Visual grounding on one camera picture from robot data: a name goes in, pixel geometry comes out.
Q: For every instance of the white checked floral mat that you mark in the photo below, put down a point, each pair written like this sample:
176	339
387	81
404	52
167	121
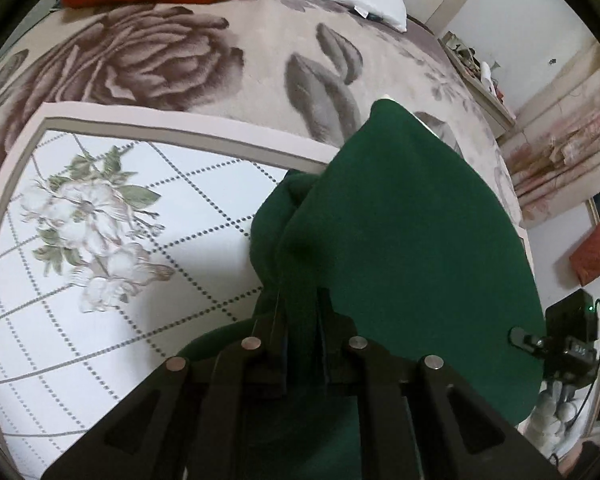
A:
124	234

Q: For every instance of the floral rose bed blanket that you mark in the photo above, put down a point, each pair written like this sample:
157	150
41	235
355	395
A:
307	67

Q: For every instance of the green white varsity jacket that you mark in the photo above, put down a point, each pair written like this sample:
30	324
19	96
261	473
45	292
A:
414	247

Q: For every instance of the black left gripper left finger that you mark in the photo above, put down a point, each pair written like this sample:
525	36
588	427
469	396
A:
246	401

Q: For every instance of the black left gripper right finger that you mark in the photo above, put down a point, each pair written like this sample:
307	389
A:
419	419

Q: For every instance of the white bedside table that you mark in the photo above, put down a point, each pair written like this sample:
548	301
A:
478	80

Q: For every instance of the pink floral curtain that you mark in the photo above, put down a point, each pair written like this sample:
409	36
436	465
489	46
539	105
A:
553	152

